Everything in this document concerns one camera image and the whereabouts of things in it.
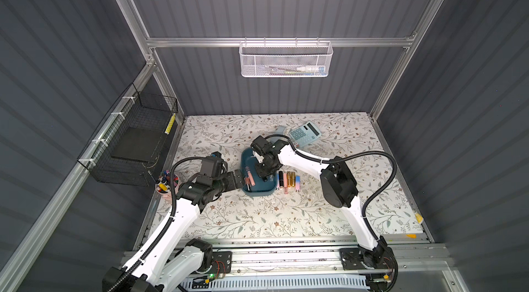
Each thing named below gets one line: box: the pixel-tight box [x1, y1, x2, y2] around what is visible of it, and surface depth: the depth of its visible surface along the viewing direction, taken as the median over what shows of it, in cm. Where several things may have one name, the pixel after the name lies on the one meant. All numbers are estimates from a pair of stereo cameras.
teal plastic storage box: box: [241, 147, 278, 197], surface depth 93 cm
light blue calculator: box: [289, 121, 322, 148], surface depth 113 cm
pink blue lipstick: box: [294, 175, 302, 193], surface depth 93 cm
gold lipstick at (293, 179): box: [290, 171, 296, 189], surface depth 96 cm
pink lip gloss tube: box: [245, 165, 256, 187], surface depth 96 cm
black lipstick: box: [278, 170, 284, 189], surface depth 96 cm
